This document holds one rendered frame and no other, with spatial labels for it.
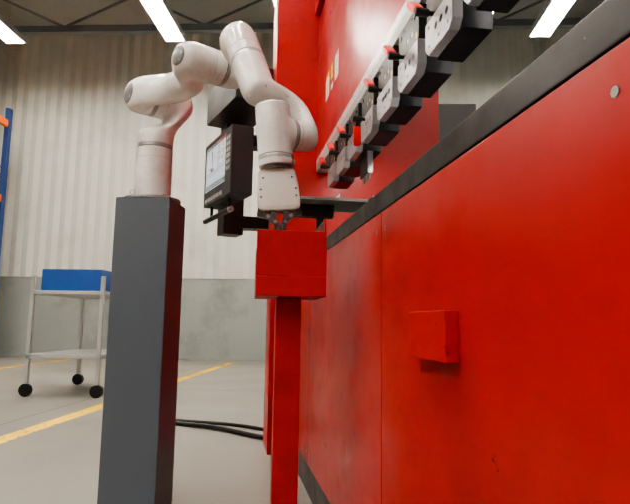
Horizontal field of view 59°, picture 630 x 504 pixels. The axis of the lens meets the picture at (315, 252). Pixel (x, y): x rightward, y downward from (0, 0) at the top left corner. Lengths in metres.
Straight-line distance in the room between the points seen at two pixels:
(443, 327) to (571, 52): 0.37
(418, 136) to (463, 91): 7.00
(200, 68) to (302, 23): 1.44
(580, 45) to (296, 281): 0.85
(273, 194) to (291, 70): 1.69
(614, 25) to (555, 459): 0.38
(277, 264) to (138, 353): 0.74
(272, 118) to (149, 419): 1.02
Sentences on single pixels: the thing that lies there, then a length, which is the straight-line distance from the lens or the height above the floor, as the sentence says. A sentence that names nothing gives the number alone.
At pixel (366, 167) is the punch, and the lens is 1.90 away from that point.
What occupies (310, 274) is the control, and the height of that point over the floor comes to 0.71.
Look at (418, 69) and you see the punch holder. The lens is 1.37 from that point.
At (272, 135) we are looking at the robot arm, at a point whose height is 1.03.
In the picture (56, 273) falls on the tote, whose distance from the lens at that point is 5.05.
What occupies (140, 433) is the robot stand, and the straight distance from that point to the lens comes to 1.89.
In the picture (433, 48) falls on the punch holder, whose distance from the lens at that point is 1.28.
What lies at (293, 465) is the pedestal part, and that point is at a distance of 1.38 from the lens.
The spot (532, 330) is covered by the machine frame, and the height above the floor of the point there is 0.60.
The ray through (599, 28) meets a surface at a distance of 0.57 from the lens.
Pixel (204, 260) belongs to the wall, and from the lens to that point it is 9.33.
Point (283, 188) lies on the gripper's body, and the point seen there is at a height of 0.91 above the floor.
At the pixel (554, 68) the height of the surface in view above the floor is 0.85.
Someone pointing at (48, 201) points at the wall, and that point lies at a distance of 10.48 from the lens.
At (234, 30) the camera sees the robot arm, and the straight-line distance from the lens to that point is 1.61.
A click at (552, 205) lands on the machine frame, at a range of 0.59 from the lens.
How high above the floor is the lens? 0.60
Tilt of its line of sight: 7 degrees up
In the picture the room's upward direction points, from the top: 1 degrees clockwise
